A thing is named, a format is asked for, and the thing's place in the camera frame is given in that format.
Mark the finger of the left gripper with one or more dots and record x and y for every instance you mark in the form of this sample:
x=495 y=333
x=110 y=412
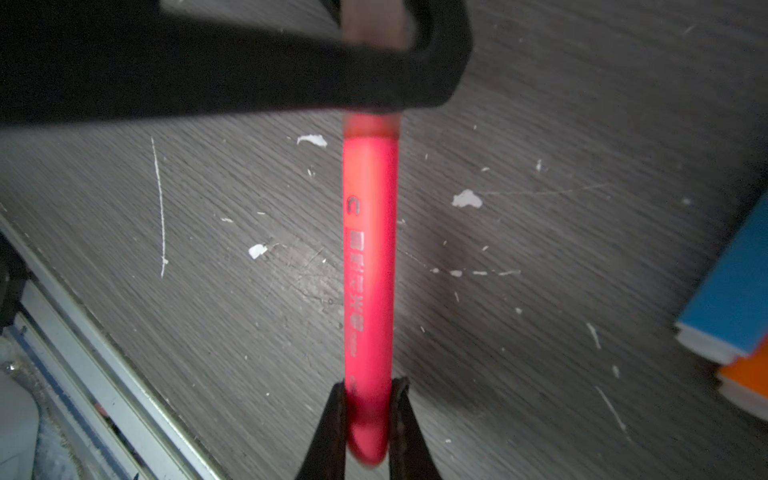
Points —
x=82 y=61

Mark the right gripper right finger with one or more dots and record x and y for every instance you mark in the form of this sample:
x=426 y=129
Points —
x=409 y=457

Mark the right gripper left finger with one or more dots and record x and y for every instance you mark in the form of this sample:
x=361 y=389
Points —
x=326 y=456

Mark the pink highlighter marker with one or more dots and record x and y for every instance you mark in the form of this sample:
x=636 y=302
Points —
x=370 y=189

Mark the orange highlighter marker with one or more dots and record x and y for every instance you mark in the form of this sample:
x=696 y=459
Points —
x=744 y=381

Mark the blue highlighter marker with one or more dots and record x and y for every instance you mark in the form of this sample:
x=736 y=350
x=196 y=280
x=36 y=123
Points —
x=727 y=316

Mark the white tablet device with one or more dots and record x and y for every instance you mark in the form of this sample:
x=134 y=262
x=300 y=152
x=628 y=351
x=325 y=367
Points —
x=19 y=430

